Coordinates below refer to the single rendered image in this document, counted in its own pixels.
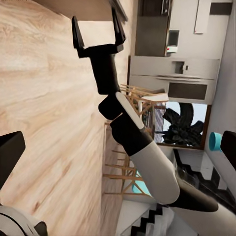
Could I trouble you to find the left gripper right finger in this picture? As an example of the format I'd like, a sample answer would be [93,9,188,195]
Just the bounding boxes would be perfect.
[220,131,236,169]

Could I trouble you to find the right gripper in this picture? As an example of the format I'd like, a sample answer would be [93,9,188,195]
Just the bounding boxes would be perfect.
[72,8,126,81]

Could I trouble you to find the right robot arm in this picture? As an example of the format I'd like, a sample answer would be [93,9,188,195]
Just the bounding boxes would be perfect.
[72,8,236,236]

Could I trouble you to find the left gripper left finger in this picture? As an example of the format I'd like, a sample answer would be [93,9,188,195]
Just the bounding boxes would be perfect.
[0,131,26,190]

